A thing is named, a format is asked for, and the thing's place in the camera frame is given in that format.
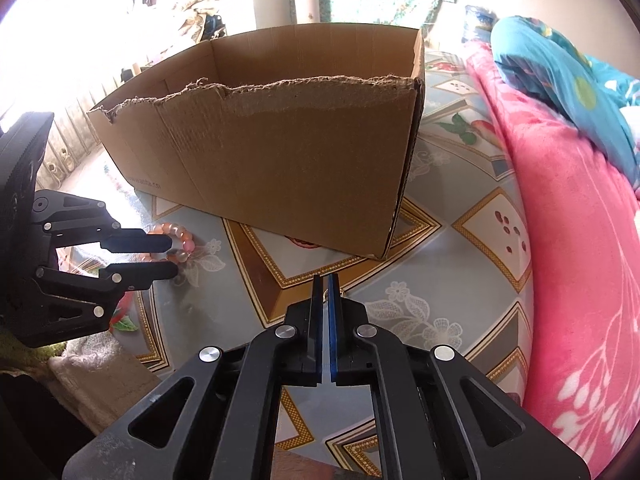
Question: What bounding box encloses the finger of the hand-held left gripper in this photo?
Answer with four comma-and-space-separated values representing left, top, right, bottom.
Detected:
32, 190, 173, 253
36, 261, 179, 331

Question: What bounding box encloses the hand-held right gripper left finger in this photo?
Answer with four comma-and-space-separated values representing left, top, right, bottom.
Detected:
62, 274, 325, 480

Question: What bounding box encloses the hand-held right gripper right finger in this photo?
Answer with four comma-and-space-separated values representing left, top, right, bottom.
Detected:
327, 273, 591, 480

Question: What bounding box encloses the pink orange bead bracelet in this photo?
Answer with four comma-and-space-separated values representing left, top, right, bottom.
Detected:
145, 224, 197, 267

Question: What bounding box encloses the brown cardboard box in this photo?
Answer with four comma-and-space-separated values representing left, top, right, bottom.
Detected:
86, 22, 427, 261

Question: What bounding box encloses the fruit print tablecloth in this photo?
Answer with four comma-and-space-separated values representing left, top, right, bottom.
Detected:
100, 50, 536, 480

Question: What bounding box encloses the metal railing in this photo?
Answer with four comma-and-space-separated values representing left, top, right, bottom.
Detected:
35, 105, 116, 181

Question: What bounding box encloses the white fluffy blanket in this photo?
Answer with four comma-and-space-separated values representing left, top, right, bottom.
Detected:
47, 332, 166, 426

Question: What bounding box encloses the green fringed cushion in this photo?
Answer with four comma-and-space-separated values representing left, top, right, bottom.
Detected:
0, 327, 68, 373

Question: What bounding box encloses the pile of clothes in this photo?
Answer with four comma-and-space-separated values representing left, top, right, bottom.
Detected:
177, 0, 211, 43

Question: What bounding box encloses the wheelchair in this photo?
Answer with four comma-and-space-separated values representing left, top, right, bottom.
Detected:
202, 12, 226, 41

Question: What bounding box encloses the pink floral blanket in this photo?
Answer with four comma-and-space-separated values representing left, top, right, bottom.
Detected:
465, 40, 640, 478

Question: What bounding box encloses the pink paper roll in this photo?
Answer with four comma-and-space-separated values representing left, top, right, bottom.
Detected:
292, 0, 321, 25

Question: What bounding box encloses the blue patterned quilt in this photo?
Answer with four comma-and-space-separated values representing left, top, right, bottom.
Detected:
490, 15, 640, 186

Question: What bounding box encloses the blue water jug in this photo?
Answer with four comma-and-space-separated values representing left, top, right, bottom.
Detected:
462, 5, 496, 43

